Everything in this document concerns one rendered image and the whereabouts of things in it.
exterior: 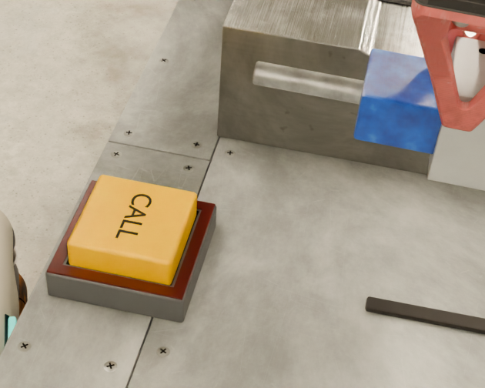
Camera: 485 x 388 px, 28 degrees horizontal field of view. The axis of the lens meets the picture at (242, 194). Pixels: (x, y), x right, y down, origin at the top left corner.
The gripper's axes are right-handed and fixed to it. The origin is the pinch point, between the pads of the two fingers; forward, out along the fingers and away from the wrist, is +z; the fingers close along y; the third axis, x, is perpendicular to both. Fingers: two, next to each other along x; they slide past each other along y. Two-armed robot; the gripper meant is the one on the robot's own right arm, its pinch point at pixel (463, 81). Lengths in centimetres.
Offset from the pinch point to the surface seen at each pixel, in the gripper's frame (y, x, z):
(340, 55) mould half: 10.3, 6.5, 6.9
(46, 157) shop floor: 90, 61, 96
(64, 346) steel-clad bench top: -9.3, 17.6, 15.5
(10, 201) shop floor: 76, 63, 96
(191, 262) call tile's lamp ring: -3.3, 12.2, 13.3
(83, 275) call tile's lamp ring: -5.9, 17.6, 13.4
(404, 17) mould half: 15.3, 3.1, 6.4
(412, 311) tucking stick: -2.1, -0.6, 14.7
